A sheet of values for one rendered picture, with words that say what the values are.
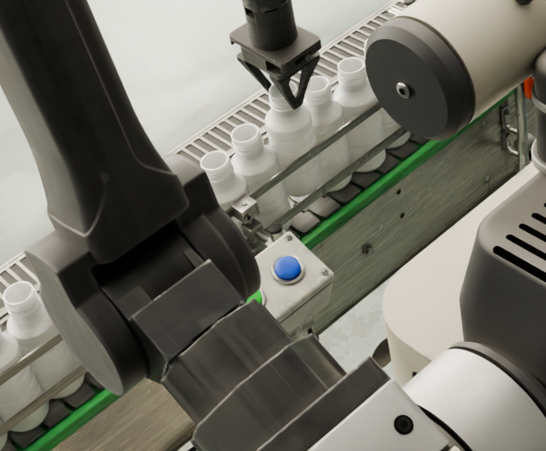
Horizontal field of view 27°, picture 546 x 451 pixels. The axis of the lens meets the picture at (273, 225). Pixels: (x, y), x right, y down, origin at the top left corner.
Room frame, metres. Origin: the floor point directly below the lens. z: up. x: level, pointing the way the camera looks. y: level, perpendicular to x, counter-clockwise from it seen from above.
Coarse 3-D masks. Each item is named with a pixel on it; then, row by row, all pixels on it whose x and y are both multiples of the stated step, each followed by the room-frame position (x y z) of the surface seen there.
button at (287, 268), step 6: (282, 258) 0.94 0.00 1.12; (288, 258) 0.93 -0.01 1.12; (276, 264) 0.93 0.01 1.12; (282, 264) 0.93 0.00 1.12; (288, 264) 0.93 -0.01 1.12; (294, 264) 0.93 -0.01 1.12; (276, 270) 0.92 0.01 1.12; (282, 270) 0.92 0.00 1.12; (288, 270) 0.92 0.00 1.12; (294, 270) 0.92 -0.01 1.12; (300, 270) 0.92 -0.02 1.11; (282, 276) 0.91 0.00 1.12; (288, 276) 0.91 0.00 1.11; (294, 276) 0.91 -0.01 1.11
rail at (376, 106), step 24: (360, 120) 1.17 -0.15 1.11; (264, 144) 1.17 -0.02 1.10; (384, 144) 1.19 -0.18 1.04; (288, 168) 1.10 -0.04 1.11; (264, 192) 1.08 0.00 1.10; (312, 192) 1.12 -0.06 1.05; (288, 216) 1.09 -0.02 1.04; (24, 360) 0.89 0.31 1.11; (0, 384) 0.87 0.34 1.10; (24, 408) 0.88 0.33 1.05; (0, 432) 0.86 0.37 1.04
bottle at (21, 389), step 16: (0, 336) 0.90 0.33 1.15; (0, 352) 0.89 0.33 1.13; (16, 352) 0.90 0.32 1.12; (0, 368) 0.88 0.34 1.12; (16, 384) 0.89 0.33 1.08; (32, 384) 0.90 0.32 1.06; (0, 400) 0.88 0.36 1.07; (16, 400) 0.88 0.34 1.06; (32, 400) 0.89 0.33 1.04; (0, 416) 0.89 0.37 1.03; (32, 416) 0.88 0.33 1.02
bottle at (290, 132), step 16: (272, 96) 1.14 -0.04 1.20; (272, 112) 1.14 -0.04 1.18; (288, 112) 1.13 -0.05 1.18; (304, 112) 1.14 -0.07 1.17; (272, 128) 1.13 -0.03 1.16; (288, 128) 1.12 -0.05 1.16; (304, 128) 1.12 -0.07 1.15; (272, 144) 1.14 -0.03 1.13; (288, 144) 1.12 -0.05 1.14; (304, 144) 1.12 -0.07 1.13; (288, 160) 1.12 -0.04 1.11; (288, 176) 1.13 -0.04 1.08; (304, 176) 1.12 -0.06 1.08; (320, 176) 1.15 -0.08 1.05; (288, 192) 1.13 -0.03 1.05; (304, 192) 1.12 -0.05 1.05
